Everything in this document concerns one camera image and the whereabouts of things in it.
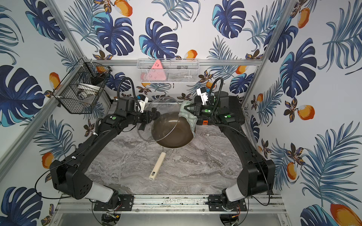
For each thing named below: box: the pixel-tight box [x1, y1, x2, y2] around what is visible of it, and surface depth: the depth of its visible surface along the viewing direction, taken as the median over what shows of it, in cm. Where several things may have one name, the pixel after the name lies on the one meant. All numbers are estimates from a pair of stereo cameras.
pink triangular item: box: [140, 59, 167, 81], surface depth 92 cm
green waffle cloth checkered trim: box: [178, 100, 199, 138], surface depth 73 cm
